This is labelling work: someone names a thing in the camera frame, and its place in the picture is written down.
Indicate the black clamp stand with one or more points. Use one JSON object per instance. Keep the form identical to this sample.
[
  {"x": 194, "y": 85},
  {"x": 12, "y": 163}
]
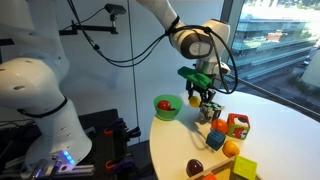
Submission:
[{"x": 113, "y": 159}]

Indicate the yellow orange toy fruit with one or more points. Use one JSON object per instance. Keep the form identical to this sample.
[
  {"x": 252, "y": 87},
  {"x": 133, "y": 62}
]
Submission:
[{"x": 230, "y": 148}]

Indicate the red green picture cube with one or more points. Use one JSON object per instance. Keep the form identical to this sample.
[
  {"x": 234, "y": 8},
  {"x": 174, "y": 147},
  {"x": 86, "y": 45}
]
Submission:
[{"x": 239, "y": 126}]

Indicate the green plastic bowl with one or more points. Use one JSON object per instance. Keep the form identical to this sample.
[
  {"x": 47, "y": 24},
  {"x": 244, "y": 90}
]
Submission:
[{"x": 176, "y": 103}]

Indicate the dark purple toy plum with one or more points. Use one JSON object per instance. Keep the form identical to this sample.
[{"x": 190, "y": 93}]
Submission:
[{"x": 194, "y": 167}]

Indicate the blue toy cube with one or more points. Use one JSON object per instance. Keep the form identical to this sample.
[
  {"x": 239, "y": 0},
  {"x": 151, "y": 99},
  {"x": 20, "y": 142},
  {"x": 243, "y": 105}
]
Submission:
[{"x": 215, "y": 139}]

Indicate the lime green cube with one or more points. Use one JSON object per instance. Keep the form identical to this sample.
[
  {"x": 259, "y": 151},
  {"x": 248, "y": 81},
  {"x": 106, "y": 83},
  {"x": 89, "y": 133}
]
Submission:
[{"x": 245, "y": 168}]

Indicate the red toy fruit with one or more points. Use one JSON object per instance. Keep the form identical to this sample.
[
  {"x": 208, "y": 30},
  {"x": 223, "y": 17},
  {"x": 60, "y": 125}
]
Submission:
[{"x": 165, "y": 105}]

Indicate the yellow toy lemon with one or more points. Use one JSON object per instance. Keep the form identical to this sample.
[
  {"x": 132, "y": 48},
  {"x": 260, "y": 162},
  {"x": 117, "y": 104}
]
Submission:
[{"x": 194, "y": 102}]

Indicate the black camera on boom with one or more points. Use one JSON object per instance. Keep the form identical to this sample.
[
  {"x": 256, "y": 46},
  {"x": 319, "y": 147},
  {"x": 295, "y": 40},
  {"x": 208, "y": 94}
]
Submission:
[{"x": 113, "y": 10}]

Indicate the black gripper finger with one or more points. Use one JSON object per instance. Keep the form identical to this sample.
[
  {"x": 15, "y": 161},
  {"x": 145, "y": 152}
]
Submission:
[
  {"x": 190, "y": 93},
  {"x": 204, "y": 100}
]

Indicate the black white patterned cube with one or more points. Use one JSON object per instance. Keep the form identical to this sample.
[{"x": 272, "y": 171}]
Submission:
[{"x": 210, "y": 111}]

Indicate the orange toy block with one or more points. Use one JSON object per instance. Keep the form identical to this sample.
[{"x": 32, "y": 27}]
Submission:
[{"x": 210, "y": 177}]

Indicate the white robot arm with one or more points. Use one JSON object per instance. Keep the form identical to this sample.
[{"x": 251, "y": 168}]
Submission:
[{"x": 54, "y": 79}]

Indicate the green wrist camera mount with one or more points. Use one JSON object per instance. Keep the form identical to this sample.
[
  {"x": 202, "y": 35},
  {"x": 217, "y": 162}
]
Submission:
[{"x": 195, "y": 77}]

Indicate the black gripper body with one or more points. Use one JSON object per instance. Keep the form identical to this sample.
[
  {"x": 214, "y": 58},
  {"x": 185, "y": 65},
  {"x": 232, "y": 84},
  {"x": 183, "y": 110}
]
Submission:
[{"x": 207, "y": 92}]

